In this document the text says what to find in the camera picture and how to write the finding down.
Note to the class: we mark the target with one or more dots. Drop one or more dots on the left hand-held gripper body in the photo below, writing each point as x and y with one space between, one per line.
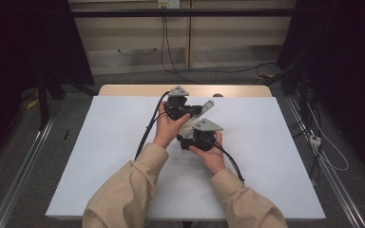
176 101

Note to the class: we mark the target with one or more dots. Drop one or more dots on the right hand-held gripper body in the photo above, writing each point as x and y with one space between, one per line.
206 133

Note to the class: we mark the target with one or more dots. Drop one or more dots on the person's left hand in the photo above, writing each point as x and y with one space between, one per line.
168 128

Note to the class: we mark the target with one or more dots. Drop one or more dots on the person's right hand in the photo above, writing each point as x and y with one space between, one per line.
212 158

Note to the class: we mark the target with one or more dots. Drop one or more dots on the small dark round object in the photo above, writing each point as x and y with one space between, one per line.
218 95

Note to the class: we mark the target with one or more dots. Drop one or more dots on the wooden table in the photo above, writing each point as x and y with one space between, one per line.
133 90

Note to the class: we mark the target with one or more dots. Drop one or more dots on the white table cover sheet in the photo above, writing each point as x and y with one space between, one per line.
266 152

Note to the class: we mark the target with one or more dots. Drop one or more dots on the black horizontal bar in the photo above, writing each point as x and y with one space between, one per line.
183 12

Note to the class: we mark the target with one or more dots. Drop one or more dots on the white power strip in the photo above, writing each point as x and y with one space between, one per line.
315 140

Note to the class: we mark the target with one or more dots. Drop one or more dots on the black metal stand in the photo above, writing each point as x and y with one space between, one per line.
42 95

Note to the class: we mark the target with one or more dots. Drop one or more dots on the yellow floor tape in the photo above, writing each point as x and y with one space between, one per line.
32 104

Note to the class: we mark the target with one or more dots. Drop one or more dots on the pale vertical wall strip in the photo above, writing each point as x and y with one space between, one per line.
189 34

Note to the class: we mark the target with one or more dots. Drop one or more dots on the white wall socket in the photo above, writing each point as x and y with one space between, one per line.
169 3

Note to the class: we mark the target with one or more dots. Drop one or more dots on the metal floor rail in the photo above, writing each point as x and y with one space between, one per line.
22 177
329 177

